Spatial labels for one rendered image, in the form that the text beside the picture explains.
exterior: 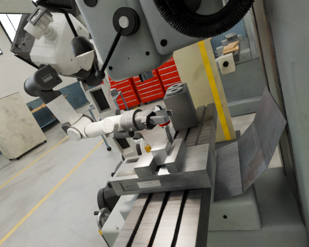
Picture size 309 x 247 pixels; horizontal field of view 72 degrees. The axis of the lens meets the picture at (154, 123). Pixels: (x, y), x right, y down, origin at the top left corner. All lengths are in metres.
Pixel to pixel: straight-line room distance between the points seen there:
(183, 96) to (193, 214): 0.60
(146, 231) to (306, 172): 0.42
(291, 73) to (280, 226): 0.51
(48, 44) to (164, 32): 0.67
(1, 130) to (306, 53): 6.54
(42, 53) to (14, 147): 5.71
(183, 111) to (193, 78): 1.45
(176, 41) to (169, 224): 0.48
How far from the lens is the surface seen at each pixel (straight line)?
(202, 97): 2.56
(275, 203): 0.90
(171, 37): 0.59
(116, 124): 0.89
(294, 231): 0.84
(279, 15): 0.48
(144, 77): 0.74
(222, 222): 0.81
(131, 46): 0.65
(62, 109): 1.10
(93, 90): 1.44
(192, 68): 2.49
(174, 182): 0.70
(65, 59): 1.10
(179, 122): 1.10
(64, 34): 1.13
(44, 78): 1.08
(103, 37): 0.69
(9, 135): 6.72
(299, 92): 0.51
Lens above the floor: 1.37
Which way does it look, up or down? 19 degrees down
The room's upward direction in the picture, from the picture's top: 22 degrees counter-clockwise
